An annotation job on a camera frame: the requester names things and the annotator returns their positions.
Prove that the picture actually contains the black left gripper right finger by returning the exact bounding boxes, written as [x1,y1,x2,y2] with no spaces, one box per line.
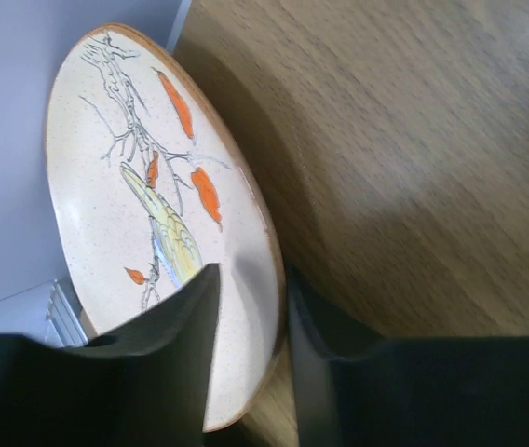
[287,274,529,446]

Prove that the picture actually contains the beige plate orange leaves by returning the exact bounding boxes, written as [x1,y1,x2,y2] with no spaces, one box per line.
[45,23,285,432]

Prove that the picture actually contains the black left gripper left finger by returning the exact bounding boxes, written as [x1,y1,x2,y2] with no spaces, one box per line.
[0,264,221,446]

